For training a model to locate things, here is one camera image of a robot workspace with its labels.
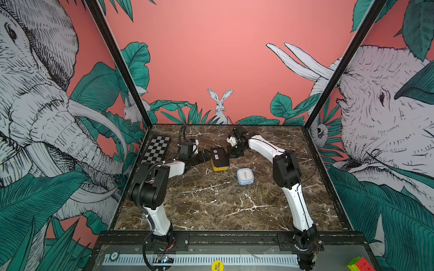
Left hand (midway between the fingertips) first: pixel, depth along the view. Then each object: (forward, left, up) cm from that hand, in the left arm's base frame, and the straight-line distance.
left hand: (210, 152), depth 97 cm
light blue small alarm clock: (-14, -20, -5) cm, 25 cm away
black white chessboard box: (+7, +34, -5) cm, 35 cm away
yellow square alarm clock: (-3, -6, -3) cm, 7 cm away
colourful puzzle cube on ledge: (-55, -60, -2) cm, 82 cm away
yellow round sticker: (-53, -3, -6) cm, 53 cm away
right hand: (0, -10, -2) cm, 10 cm away
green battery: (-23, -28, -7) cm, 37 cm away
